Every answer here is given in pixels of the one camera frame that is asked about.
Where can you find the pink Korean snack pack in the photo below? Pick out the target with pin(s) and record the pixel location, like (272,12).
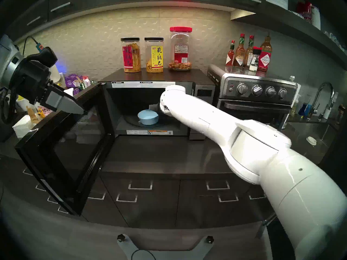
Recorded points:
(43,111)

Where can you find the stack of red cups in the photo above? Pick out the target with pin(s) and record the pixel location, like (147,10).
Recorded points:
(306,11)

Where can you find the small red Tabasco bottle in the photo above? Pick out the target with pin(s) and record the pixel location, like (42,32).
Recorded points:
(230,59)

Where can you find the snack jar with yellow label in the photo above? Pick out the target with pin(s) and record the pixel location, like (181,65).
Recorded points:
(154,59)

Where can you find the large white paper napkin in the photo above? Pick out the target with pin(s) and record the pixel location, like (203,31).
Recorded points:
(69,91)

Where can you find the snack jar with red label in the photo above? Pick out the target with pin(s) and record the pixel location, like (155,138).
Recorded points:
(131,59)

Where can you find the green Tabasco bottle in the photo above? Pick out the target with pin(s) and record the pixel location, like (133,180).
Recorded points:
(248,56)

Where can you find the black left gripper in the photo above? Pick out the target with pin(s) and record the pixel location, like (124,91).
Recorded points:
(29,80)

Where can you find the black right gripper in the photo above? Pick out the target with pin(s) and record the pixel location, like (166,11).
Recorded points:
(156,108)

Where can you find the clear jar with red lid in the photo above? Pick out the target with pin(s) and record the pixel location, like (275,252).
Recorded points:
(180,53)

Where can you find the chrome kitchen faucet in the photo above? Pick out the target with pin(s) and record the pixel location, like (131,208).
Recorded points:
(326,83)

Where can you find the dark wooden wall shelf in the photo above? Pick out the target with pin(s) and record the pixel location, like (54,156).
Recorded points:
(284,23)

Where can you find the blue dish soap bottle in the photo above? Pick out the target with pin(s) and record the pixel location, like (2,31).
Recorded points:
(307,110)

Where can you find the stack of white cups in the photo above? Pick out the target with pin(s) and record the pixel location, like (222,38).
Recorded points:
(315,18)

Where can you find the orange-brown Tabasco bottle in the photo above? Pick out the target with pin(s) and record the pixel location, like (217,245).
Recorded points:
(239,59)

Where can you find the small white round dish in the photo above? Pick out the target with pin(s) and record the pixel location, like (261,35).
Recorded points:
(311,140)

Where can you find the brown paper snack bag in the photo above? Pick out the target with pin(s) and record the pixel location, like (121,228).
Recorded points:
(32,116)

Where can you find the black glass microwave door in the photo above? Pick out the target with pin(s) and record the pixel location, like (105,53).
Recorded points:
(65,153)

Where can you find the large Tabasco bottle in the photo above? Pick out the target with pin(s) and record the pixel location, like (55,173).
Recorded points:
(264,60)

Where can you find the stainless steel toaster oven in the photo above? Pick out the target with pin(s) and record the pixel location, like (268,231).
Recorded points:
(244,80)

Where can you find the yellowish clear soap bottle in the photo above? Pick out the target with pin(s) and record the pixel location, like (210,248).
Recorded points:
(295,106)

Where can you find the dark wood drawer cabinet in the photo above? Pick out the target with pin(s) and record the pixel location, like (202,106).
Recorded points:
(162,208)

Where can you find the light blue bowl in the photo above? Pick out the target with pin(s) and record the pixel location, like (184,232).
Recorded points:
(147,118)

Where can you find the white wall plug-in device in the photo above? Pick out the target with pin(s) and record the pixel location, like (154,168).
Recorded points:
(55,74)

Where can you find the white shaker with red cap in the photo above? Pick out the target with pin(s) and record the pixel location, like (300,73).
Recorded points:
(254,61)

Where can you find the colourful sachet packets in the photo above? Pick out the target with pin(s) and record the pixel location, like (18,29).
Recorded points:
(86,82)

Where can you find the black coffee machine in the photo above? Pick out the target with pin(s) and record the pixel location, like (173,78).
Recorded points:
(4,129)

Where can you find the black base knob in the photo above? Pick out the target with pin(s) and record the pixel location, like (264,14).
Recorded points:
(121,238)
(209,239)

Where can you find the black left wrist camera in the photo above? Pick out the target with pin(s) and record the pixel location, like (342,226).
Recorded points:
(44,57)

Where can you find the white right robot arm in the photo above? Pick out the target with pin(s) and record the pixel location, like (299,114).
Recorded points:
(271,159)

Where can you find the purple snack bag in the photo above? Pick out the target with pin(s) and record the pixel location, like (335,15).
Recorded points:
(71,80)

